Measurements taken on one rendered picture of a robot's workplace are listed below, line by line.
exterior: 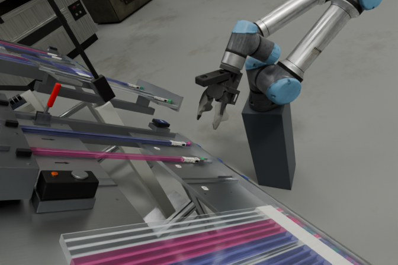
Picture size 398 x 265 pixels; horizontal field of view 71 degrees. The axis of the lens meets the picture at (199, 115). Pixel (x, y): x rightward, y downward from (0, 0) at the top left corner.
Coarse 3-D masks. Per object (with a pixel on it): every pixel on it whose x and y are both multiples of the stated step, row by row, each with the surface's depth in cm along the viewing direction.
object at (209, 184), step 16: (144, 144) 81; (160, 144) 87; (176, 176) 68; (192, 176) 71; (208, 176) 75; (224, 176) 78; (192, 192) 64; (208, 192) 65; (224, 192) 68; (240, 192) 72; (224, 208) 60; (240, 208) 63
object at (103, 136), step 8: (24, 128) 60; (32, 128) 61; (40, 128) 62; (48, 128) 64; (72, 136) 67; (80, 136) 68; (88, 136) 70; (96, 136) 71; (104, 136) 73; (112, 136) 74; (120, 136) 76; (128, 136) 79; (168, 144) 88
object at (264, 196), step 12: (192, 144) 93; (204, 156) 89; (228, 168) 81; (240, 180) 78; (252, 192) 74; (264, 192) 72; (276, 204) 69; (300, 216) 65; (312, 228) 62; (336, 240) 59; (348, 252) 57; (360, 264) 55; (372, 264) 54
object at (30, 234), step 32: (64, 128) 71; (64, 160) 55; (96, 160) 60; (96, 192) 48; (0, 224) 34; (32, 224) 36; (64, 224) 38; (96, 224) 40; (128, 224) 43; (0, 256) 30; (32, 256) 31; (64, 256) 33
